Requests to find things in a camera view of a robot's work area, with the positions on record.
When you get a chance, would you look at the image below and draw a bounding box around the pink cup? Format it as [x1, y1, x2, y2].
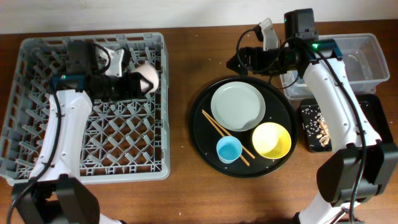
[134, 63, 159, 95]

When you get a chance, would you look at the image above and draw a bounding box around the grey round plate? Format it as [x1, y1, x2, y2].
[211, 82, 266, 132]

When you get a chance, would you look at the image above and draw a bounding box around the wooden chopstick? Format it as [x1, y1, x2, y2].
[201, 110, 256, 159]
[206, 117, 250, 167]

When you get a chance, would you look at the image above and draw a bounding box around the food scraps pile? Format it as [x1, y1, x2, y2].
[301, 105, 331, 152]

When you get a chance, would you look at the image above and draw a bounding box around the yellow bowl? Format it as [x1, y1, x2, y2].
[251, 122, 292, 159]

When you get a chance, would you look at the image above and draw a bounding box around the blue cup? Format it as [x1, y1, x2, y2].
[216, 136, 243, 164]

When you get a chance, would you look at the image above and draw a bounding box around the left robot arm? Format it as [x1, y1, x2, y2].
[6, 42, 159, 223]

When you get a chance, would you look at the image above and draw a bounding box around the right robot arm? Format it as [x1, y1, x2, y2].
[227, 8, 397, 223]

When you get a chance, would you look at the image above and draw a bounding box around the grey dishwasher rack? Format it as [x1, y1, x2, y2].
[1, 32, 170, 185]

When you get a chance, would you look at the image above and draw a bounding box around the round black tray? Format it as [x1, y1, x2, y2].
[189, 77, 299, 178]

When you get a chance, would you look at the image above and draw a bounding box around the black rectangular tray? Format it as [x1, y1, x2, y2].
[298, 94, 394, 152]

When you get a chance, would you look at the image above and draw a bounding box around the clear plastic bin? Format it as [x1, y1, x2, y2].
[280, 34, 390, 101]

